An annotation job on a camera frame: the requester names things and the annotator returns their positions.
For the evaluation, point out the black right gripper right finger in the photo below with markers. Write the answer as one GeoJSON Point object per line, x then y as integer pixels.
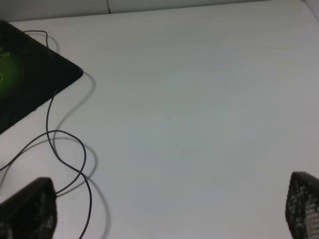
{"type": "Point", "coordinates": [302, 206]}

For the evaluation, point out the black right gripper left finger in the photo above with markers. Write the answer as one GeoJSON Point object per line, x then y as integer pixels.
{"type": "Point", "coordinates": [31, 213]}

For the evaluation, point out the black green mouse pad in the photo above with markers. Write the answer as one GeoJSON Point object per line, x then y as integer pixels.
{"type": "Point", "coordinates": [30, 74]}

